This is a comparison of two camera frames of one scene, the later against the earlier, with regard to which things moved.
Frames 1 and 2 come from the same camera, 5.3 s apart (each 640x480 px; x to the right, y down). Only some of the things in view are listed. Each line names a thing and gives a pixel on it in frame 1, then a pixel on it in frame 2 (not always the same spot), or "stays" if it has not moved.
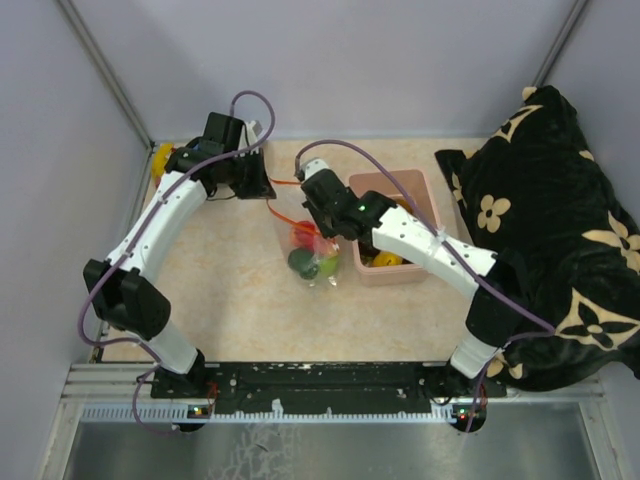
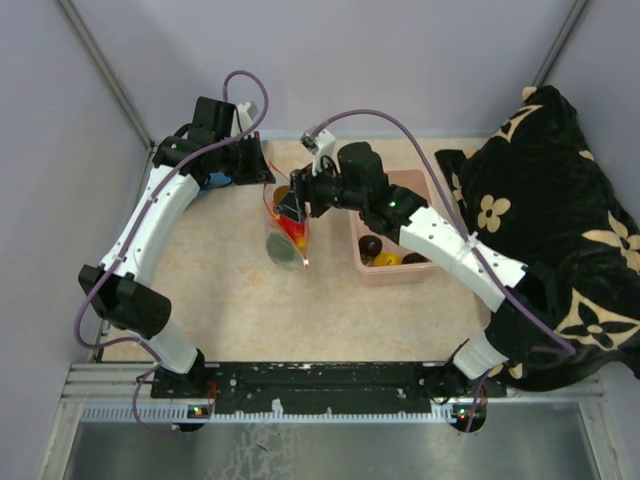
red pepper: [304, 233] to [295, 229]
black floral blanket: [536, 192] stays
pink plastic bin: [409, 190] stays
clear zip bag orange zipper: [312, 255] to [287, 239]
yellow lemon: [387, 259] stays
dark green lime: [304, 262] to [281, 249]
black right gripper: [327, 231] to [292, 204]
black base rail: [324, 387] stays
